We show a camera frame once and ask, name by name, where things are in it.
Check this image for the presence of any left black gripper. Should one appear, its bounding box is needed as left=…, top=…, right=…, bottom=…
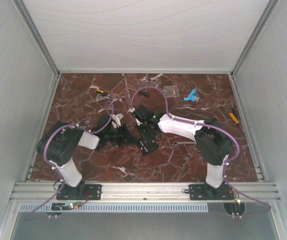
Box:
left=105, top=124, right=140, bottom=147

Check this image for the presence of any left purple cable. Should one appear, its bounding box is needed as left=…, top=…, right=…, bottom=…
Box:
left=23, top=100, right=116, bottom=223

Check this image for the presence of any purple cable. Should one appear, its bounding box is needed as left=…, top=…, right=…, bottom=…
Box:
left=23, top=100, right=116, bottom=223
left=130, top=85, right=272, bottom=219

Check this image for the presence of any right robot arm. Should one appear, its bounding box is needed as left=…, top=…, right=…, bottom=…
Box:
left=130, top=104, right=232, bottom=199

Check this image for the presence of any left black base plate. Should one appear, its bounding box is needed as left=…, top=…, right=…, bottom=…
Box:
left=56, top=183, right=102, bottom=201

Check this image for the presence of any silver wrench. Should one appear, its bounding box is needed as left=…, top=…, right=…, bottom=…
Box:
left=173, top=141, right=196, bottom=146

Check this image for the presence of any black handle screwdriver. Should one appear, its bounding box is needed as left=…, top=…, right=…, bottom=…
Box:
left=138, top=90, right=150, bottom=97

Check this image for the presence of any aluminium mounting rail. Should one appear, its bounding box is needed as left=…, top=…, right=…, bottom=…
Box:
left=10, top=181, right=281, bottom=203

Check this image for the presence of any black yellow screwdriver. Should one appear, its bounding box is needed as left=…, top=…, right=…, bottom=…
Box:
left=95, top=89, right=113, bottom=99

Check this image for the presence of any orange handle screwdriver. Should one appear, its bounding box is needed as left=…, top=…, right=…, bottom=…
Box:
left=229, top=112, right=243, bottom=130

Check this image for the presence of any blue plastic connector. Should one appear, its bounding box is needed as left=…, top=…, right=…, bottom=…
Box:
left=183, top=88, right=200, bottom=103

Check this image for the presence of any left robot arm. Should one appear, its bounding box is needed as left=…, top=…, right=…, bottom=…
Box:
left=36, top=115, right=139, bottom=199

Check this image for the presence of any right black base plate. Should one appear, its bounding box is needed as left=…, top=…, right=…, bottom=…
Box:
left=183, top=183, right=235, bottom=201

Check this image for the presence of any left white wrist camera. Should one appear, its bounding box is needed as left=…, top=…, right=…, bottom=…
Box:
left=112, top=113, right=124, bottom=129

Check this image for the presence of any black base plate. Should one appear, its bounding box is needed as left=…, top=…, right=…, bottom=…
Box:
left=56, top=183, right=102, bottom=201
left=183, top=183, right=235, bottom=201

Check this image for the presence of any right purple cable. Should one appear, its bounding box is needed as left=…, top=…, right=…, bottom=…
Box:
left=130, top=85, right=272, bottom=219

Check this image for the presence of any clear plastic fuse box lid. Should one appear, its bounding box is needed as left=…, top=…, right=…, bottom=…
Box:
left=163, top=85, right=180, bottom=98

